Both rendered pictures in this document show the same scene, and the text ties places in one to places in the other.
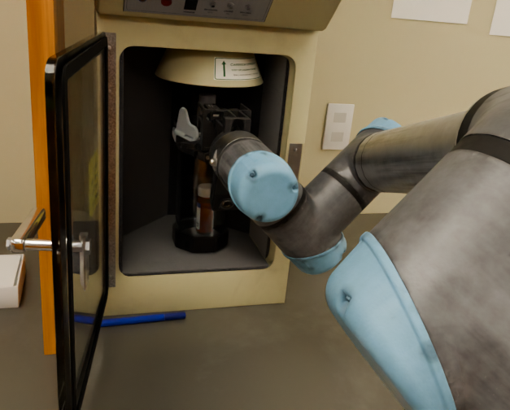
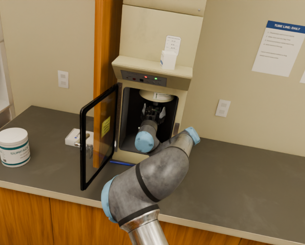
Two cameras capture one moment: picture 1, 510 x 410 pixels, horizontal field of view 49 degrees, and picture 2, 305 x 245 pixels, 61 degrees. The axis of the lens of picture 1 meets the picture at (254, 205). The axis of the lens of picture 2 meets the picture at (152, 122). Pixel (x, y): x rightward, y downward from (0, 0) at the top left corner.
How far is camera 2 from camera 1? 0.53 m
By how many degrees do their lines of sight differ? 22
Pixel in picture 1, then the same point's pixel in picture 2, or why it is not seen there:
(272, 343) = not seen: hidden behind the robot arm
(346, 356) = (176, 194)
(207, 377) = not seen: hidden behind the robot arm
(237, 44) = (159, 90)
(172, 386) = not seen: hidden behind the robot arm
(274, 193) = (144, 145)
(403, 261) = (112, 185)
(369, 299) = (104, 190)
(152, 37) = (133, 85)
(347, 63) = (229, 85)
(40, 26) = (96, 84)
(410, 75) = (258, 93)
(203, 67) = (150, 94)
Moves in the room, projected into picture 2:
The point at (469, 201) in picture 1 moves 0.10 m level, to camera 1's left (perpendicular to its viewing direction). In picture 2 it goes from (126, 178) to (95, 163)
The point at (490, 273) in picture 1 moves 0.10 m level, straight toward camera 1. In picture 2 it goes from (122, 194) to (86, 210)
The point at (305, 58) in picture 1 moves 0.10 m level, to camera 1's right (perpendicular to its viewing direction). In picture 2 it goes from (182, 97) to (203, 104)
